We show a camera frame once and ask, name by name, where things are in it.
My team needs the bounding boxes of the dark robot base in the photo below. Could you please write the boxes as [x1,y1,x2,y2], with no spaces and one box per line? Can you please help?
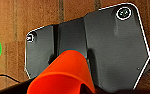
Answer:
[24,2,150,92]

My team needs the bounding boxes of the thin robot cable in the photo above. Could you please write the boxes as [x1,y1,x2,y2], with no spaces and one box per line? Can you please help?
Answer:
[0,73,22,83]

